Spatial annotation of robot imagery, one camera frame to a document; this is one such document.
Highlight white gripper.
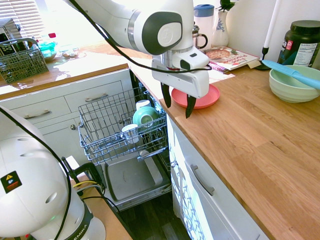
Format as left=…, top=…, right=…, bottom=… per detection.
left=151, top=57, right=210, bottom=119

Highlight coral pink plate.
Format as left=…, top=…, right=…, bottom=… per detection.
left=171, top=83, right=221, bottom=110

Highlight grey dishwasher door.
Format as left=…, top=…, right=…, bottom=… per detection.
left=102, top=154, right=173, bottom=212

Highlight white ceramic cup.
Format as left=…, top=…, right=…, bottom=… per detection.
left=135, top=99, right=152, bottom=111

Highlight green ceramic bowl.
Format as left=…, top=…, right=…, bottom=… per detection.
left=132, top=106, right=160, bottom=128

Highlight pink striped notebook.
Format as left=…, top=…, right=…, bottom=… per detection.
left=207, top=61, right=230, bottom=74

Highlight white ceramic mug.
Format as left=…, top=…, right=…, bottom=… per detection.
left=121, top=124, right=140, bottom=145

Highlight glass French press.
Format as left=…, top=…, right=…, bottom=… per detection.
left=192, top=21, right=209, bottom=51

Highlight food processor cookbook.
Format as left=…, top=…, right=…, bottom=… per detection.
left=202, top=46, right=261, bottom=71

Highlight white vase blue flowers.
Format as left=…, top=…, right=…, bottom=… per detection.
left=211, top=9, right=230, bottom=47

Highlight white pitcher blue lid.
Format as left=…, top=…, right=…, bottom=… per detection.
left=193, top=3, right=215, bottom=48

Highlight black candle holder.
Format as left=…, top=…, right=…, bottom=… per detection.
left=254, top=46, right=272, bottom=71

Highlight white kitchen cabinet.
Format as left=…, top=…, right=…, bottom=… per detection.
left=165, top=113, right=270, bottom=240
left=0, top=67, right=134, bottom=163

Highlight green plant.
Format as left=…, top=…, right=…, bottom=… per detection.
left=216, top=0, right=236, bottom=12

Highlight mint green mixing bowl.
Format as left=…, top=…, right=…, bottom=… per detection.
left=268, top=64, right=320, bottom=104

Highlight black mounting clamp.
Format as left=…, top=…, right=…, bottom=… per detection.
left=61, top=156, right=104, bottom=192

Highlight blue spatula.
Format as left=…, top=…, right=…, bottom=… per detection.
left=261, top=59, right=320, bottom=90

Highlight white taper candle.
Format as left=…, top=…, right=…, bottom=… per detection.
left=263, top=0, right=283, bottom=48

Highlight green glass bowl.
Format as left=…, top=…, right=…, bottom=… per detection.
left=39, top=41, right=58, bottom=62

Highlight black protein powder tub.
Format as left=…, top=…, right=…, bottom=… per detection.
left=276, top=19, right=320, bottom=69

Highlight grey cutlery basket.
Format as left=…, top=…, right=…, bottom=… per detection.
left=0, top=37, right=50, bottom=85

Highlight white window blinds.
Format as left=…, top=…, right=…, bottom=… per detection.
left=0, top=0, right=45, bottom=38

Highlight silver toaster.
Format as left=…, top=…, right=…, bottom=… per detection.
left=0, top=17, right=23, bottom=60

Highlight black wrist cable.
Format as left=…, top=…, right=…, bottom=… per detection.
left=68, top=0, right=213, bottom=74

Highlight wire dishwasher rack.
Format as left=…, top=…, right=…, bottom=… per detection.
left=77, top=86, right=169, bottom=166

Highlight long silver drawer handle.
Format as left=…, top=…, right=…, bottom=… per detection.
left=24, top=109, right=52, bottom=119
left=84, top=93, right=109, bottom=103

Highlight grey curved drawer handle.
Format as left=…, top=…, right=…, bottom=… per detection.
left=190, top=164, right=216, bottom=197

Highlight yellow wires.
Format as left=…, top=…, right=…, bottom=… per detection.
left=73, top=179, right=102, bottom=189

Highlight black base cable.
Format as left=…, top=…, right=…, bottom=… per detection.
left=0, top=107, right=74, bottom=240

